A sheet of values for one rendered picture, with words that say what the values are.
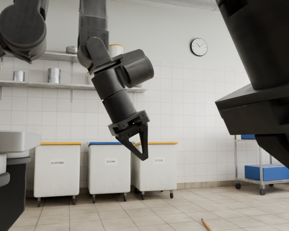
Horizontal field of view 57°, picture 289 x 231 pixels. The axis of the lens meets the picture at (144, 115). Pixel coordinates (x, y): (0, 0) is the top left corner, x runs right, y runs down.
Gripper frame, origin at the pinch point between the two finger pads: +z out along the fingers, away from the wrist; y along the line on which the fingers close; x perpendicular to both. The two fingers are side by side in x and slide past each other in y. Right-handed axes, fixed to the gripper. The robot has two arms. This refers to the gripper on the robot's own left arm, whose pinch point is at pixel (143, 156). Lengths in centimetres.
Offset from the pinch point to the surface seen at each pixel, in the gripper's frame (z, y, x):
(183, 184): 150, 341, -126
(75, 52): -106, 326, -61
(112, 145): 31, 283, -42
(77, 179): 48, 285, 15
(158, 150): 66, 280, -94
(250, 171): 171, 293, -218
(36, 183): 28, 286, 57
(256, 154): 174, 337, -273
